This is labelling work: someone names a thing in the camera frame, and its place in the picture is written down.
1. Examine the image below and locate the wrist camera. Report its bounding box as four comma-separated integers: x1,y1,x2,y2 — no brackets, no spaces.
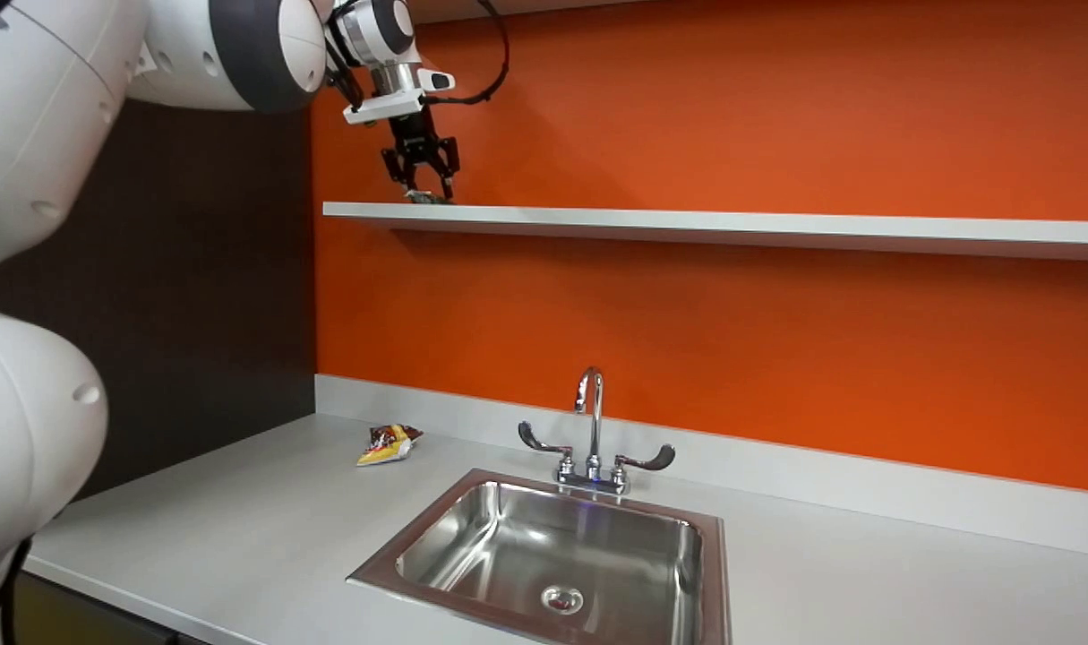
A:
343,89,427,125

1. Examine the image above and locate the white wall shelf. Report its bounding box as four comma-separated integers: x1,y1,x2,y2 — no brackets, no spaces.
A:
321,201,1088,263

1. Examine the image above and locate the chrome tap lever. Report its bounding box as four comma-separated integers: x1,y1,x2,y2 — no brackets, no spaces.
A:
518,420,574,459
614,443,677,474

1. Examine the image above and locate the yellow and brown candy bar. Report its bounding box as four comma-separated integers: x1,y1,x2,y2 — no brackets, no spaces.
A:
356,424,424,468

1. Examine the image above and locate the chrome tap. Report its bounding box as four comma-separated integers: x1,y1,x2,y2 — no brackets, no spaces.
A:
518,366,677,497

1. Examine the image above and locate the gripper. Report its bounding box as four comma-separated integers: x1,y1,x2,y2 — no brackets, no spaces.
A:
381,108,461,201

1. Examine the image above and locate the stainless steel sink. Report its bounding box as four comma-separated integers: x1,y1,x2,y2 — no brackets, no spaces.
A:
346,467,733,645

